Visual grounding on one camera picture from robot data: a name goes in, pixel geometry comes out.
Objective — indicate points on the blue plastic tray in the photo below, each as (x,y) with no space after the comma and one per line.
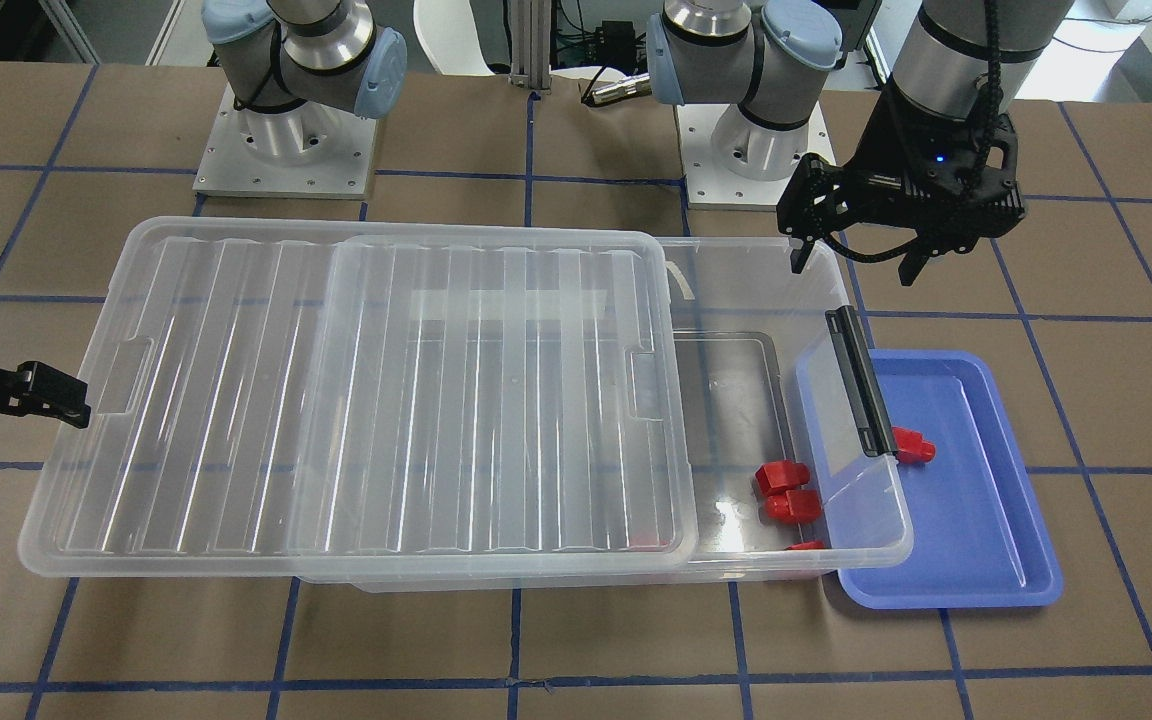
(979,537)

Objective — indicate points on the clear plastic box lid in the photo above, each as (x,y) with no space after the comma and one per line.
(197,377)

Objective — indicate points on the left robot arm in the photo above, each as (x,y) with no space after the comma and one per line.
(962,61)

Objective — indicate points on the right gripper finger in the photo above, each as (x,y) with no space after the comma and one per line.
(42,390)

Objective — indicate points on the aluminium frame post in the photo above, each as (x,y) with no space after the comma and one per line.
(530,34)

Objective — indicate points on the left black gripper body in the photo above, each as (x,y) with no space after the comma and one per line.
(882,148)

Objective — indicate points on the clear plastic storage box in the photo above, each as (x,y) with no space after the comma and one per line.
(786,400)

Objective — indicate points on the black box latch handle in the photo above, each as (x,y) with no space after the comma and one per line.
(868,409)

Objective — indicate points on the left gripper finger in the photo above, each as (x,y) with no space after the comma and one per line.
(927,243)
(809,210)

